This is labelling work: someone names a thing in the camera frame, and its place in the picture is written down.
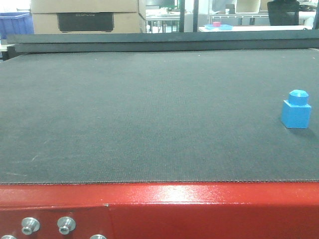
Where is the silver bolt bottom right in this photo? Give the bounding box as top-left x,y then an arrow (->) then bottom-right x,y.
90,234 -> 107,239

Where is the red conveyor frame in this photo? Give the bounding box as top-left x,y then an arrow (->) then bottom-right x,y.
0,182 -> 319,239

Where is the silver bolt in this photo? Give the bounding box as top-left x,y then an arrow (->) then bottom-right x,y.
57,217 -> 76,235
1,235 -> 16,239
90,234 -> 107,239
21,217 -> 40,235

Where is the dark conveyor belt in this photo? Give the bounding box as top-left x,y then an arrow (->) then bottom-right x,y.
0,49 -> 319,184

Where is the black vertical post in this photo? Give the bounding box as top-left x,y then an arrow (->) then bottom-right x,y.
178,0 -> 185,32

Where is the dark conveyor rear rail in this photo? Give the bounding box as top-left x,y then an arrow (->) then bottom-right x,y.
7,29 -> 319,53

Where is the cardboard box with print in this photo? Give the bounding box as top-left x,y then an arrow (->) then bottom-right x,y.
30,0 -> 146,34

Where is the black office chair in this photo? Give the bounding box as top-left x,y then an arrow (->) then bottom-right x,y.
267,0 -> 300,26

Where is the pink block background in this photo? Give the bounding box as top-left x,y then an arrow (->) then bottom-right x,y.
212,21 -> 221,27

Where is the blue tray background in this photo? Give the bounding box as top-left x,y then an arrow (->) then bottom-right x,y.
204,24 -> 233,31

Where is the silver bolt bottom left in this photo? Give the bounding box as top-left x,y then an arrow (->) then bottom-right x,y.
1,235 -> 16,239

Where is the white table background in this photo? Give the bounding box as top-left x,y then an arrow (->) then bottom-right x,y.
199,25 -> 313,32

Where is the blue toy block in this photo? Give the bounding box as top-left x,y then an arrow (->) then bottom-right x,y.
281,89 -> 312,129

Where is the blue crate background left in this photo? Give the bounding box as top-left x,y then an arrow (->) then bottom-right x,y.
0,11 -> 34,39

